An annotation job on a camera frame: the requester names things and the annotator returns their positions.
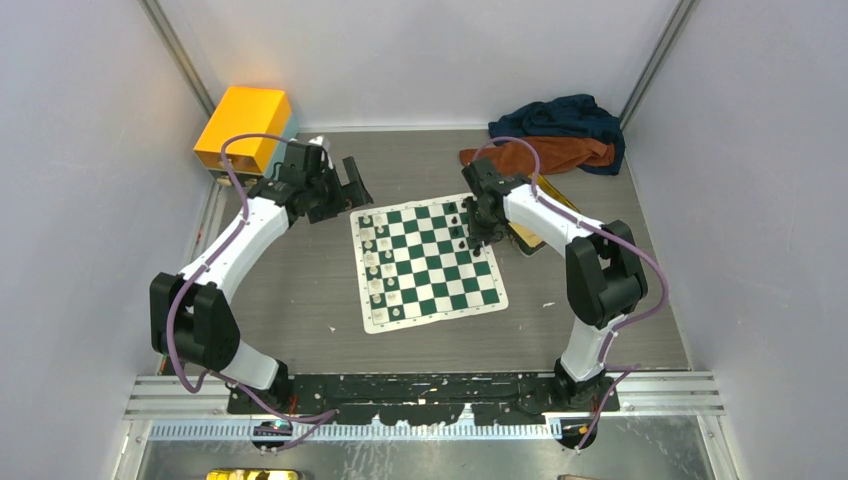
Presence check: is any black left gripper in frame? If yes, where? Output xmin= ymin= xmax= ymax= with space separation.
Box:
xmin=307 ymin=157 xmax=373 ymax=223

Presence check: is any gold metal tin tray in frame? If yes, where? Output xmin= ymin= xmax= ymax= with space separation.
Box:
xmin=503 ymin=175 xmax=588 ymax=257

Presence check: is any green white chess mat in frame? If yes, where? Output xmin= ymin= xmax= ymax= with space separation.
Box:
xmin=350 ymin=193 xmax=509 ymax=335

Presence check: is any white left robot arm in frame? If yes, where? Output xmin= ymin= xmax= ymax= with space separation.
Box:
xmin=150 ymin=137 xmax=373 ymax=413

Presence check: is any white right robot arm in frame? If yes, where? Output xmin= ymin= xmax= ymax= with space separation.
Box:
xmin=462 ymin=158 xmax=648 ymax=411

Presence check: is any orange brown cloth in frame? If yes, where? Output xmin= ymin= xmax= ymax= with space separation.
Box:
xmin=478 ymin=136 xmax=623 ymax=176

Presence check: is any yellow teal drawer box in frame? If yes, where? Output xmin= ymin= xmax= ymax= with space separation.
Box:
xmin=194 ymin=86 xmax=299 ymax=188

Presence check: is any dark blue cloth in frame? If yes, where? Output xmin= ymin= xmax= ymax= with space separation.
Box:
xmin=488 ymin=94 xmax=626 ymax=176

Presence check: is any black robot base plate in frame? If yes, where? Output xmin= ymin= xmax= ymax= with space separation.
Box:
xmin=227 ymin=372 xmax=619 ymax=427

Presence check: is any aluminium wall rail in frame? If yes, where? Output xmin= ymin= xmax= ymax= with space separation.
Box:
xmin=138 ymin=0 xmax=216 ymax=117
xmin=620 ymin=0 xmax=699 ymax=131

